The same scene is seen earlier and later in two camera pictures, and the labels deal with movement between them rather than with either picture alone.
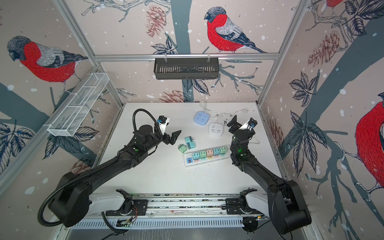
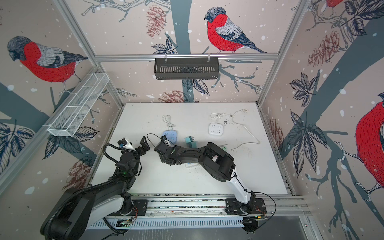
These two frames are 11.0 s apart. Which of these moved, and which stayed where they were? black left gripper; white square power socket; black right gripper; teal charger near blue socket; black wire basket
Moved: black right gripper; black left gripper
Stayed: black wire basket; white square power socket; teal charger near blue socket
